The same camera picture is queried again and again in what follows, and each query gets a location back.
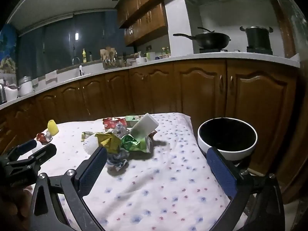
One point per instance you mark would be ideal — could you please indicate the small red wrapper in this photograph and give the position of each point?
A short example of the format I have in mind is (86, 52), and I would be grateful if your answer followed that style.
(42, 137)

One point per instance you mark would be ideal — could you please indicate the black wok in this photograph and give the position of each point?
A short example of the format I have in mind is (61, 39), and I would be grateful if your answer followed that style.
(211, 42)

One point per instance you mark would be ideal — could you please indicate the person's left hand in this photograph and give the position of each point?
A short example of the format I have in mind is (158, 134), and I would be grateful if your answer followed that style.
(16, 209)

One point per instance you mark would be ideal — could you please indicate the yellow bottle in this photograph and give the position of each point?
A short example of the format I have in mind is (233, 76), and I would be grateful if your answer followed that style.
(84, 57)

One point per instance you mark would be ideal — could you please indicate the white canister with metal lid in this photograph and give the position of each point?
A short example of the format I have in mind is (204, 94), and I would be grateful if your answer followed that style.
(25, 87)

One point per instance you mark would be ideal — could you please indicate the wooden lower cabinets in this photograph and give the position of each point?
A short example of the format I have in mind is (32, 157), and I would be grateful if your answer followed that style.
(199, 89)

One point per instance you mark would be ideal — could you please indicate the white kitchen countertop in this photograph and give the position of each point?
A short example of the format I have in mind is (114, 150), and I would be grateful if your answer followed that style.
(192, 57)

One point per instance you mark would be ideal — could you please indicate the red snack packet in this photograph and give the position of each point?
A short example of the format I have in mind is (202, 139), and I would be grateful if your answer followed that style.
(110, 124)

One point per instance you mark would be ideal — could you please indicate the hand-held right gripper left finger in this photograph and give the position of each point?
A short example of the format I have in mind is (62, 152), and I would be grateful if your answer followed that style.
(93, 170)

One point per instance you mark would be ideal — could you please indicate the white countertop appliance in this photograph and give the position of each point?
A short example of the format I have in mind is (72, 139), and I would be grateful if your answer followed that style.
(10, 93)

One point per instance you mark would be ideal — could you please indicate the floral white tablecloth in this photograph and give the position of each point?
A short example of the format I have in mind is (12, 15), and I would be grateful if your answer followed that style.
(156, 185)

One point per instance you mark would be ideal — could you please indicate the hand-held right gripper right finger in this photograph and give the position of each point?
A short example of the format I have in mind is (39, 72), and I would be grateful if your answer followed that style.
(221, 173)

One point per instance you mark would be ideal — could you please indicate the black stock pot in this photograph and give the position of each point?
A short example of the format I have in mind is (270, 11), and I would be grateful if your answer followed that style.
(257, 37)

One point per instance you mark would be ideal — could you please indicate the gold foil wrapper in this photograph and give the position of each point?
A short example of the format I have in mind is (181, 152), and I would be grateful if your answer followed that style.
(107, 140)

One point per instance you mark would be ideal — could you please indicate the wooden utensil rack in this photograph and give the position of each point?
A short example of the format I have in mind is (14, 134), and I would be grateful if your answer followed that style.
(108, 57)

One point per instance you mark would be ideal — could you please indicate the chrome kitchen faucet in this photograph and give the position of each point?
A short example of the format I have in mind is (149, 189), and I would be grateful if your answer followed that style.
(81, 70)

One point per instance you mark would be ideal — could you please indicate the crumpled blue white wrapper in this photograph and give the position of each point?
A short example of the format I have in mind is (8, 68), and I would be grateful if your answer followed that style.
(115, 161)

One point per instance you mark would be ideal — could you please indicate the white bin with black liner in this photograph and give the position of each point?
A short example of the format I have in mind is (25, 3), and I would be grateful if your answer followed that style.
(226, 152)

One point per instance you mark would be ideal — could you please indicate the dark kitchen window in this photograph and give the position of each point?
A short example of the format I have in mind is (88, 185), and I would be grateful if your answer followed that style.
(48, 45)

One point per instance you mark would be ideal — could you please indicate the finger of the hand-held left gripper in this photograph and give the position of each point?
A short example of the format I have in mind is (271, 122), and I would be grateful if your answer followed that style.
(26, 145)
(45, 151)

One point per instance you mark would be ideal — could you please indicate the wooden cabinets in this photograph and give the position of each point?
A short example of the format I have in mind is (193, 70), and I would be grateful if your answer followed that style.
(144, 21)
(199, 89)

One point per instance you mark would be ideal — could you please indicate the green cardboard box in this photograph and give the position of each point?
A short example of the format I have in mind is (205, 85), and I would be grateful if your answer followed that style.
(131, 119)

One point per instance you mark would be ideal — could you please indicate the wooden upper cabinets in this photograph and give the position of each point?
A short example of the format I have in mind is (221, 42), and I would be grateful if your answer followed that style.
(144, 21)

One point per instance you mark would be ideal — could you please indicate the gas stove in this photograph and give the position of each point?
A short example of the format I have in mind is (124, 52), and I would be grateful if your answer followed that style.
(259, 50)

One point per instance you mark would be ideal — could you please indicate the dark bottle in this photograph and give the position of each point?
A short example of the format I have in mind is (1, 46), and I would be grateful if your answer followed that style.
(90, 57)

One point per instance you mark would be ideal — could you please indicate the green foil wrapper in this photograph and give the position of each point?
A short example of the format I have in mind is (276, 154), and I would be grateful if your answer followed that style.
(131, 143)

